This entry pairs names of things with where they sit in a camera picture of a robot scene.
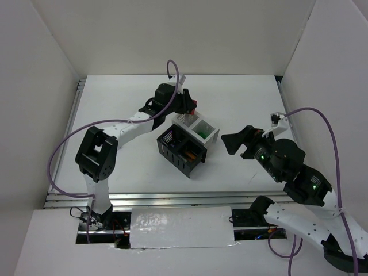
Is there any green lego brick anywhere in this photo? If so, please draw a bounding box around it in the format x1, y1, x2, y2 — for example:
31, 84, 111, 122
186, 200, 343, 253
198, 129, 210, 139

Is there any tan lego plate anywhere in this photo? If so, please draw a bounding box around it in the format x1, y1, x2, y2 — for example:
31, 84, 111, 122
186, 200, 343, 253
183, 150, 198, 163

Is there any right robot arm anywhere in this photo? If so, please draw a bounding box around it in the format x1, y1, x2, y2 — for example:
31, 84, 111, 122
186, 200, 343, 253
221, 125, 367, 273

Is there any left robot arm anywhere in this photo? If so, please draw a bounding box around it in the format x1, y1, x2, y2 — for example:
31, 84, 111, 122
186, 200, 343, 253
75, 83, 197, 228

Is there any red lego brick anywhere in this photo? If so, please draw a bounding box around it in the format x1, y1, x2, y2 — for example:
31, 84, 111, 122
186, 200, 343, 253
187, 100, 197, 115

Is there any white slotted container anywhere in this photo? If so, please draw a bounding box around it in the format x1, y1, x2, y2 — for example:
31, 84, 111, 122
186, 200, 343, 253
172, 112, 220, 150

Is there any black slotted container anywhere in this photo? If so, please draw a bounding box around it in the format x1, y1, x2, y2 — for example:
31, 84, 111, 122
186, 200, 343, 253
156, 124, 207, 178

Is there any white front cover panel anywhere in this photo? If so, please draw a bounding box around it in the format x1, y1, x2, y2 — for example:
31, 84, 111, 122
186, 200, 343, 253
129, 206, 236, 249

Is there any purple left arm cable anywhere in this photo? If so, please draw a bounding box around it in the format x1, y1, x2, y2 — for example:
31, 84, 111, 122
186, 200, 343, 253
47, 59, 181, 244

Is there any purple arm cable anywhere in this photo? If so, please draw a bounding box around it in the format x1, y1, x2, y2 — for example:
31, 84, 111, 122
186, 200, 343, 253
267, 107, 362, 276
47, 59, 181, 244

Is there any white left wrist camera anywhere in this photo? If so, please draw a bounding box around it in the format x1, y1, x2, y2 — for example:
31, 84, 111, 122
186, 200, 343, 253
167, 74, 186, 94

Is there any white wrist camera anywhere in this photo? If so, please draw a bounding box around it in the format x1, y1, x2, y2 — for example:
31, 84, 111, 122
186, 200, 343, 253
167, 74, 186, 94
262, 112, 289, 137

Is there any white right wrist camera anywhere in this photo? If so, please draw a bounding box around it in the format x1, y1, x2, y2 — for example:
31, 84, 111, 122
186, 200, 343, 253
262, 112, 289, 137

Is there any aluminium table edge rail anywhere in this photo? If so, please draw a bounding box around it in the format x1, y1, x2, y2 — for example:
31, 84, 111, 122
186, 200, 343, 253
44, 191, 291, 209

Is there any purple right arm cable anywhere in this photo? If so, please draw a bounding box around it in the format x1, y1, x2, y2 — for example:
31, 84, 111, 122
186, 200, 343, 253
267, 107, 362, 276

